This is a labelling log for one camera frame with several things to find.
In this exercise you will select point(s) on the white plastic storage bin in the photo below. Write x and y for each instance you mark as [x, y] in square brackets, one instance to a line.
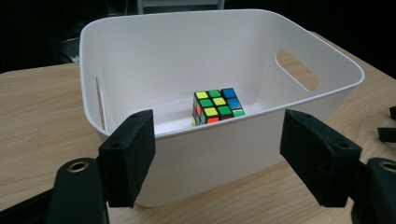
[193, 56]

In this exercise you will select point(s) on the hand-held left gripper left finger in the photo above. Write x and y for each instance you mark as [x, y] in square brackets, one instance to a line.
[129, 155]

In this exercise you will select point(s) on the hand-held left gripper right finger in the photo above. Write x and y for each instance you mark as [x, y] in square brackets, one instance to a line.
[314, 155]

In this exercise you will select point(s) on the multicoloured puzzle cube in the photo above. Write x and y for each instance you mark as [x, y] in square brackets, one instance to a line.
[218, 107]

